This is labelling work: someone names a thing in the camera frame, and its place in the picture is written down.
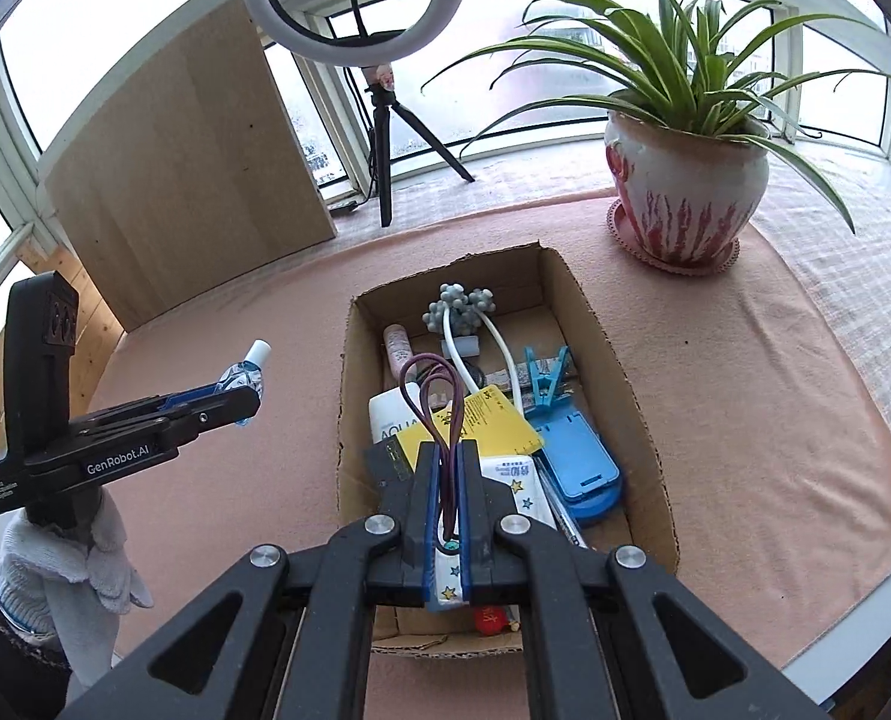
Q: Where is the blue eye drop bottle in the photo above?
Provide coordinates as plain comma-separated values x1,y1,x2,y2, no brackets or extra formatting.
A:
214,338,271,426

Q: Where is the white patterned tissue pack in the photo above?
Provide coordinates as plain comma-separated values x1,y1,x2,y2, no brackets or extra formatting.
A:
425,455,556,611

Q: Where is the yellow black card package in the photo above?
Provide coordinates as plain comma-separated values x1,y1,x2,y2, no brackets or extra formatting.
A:
361,385,543,491

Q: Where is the red cartoon figurine toy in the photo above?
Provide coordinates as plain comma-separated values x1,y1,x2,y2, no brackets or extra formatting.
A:
473,605,520,637

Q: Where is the monogram patterned lighter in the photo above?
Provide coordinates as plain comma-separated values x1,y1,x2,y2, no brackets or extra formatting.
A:
486,358,578,394

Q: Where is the white blue sunscreen tube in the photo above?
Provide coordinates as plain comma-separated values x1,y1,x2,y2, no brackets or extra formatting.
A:
369,382,421,444

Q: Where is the blue plastic clip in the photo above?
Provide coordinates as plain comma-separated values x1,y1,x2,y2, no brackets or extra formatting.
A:
523,344,571,415

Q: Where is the white usb charger plug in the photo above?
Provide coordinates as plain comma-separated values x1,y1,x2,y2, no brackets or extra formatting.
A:
440,335,481,359

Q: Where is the maroon hair tie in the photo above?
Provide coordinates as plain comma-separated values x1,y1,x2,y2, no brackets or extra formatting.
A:
398,351,468,550

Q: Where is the pink spray bottle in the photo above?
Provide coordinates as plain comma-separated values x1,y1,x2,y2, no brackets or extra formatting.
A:
383,323,414,383

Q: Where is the white beaded head massager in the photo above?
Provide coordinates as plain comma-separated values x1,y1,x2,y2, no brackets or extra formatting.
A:
421,281,527,418

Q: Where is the black clear gel pen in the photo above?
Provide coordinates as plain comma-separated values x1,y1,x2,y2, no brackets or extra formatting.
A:
536,460,589,550

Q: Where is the left white gloved hand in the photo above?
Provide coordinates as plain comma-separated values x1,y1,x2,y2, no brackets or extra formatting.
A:
0,493,154,702

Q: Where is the cardboard box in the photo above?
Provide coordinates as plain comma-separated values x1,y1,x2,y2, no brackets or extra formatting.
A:
334,241,682,657

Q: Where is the wooden board panel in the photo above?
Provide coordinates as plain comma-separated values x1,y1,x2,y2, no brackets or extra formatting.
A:
38,0,336,330

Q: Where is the pink mat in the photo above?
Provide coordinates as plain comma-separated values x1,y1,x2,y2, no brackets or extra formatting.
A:
95,190,891,699

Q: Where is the red white flower pot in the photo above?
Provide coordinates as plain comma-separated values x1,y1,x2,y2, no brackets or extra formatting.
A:
605,114,769,277

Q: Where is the green spider plant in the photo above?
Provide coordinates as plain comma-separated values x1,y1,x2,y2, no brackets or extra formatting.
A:
445,0,870,224

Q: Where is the white ring light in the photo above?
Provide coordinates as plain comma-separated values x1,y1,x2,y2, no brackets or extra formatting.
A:
244,0,461,67

